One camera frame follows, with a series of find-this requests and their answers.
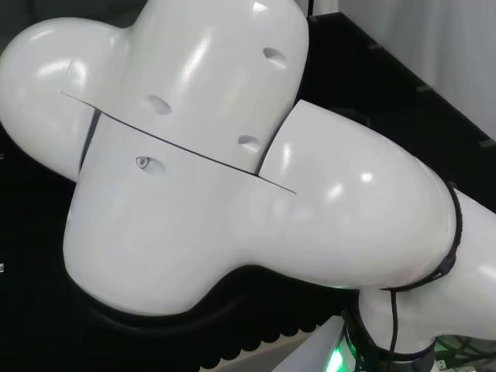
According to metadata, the black bench cloth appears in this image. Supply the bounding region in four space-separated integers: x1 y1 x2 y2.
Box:
0 11 496 371

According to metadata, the white mounting pedestal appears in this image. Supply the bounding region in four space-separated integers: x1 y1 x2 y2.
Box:
270 312 350 372

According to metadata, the thin black cable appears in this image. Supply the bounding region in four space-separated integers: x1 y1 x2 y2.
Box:
379 285 402 352

